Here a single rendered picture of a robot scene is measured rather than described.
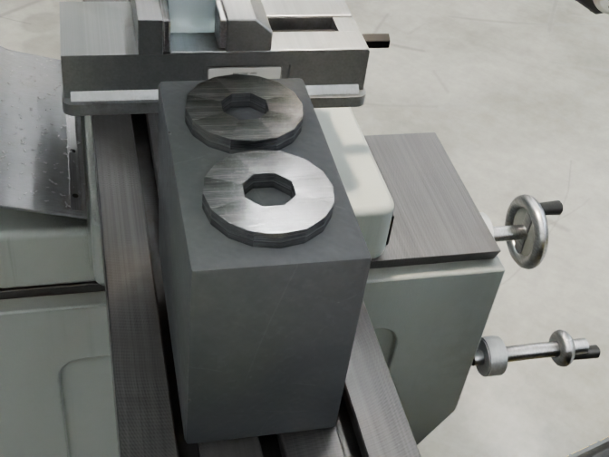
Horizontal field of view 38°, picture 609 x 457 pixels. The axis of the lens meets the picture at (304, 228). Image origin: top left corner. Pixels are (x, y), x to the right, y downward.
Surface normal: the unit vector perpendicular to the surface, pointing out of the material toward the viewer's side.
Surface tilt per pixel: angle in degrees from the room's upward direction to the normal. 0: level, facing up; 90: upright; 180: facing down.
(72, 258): 90
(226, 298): 90
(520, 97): 0
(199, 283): 90
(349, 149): 0
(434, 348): 90
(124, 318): 0
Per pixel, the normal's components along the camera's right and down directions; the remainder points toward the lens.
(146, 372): 0.11, -0.75
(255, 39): 0.21, 0.66
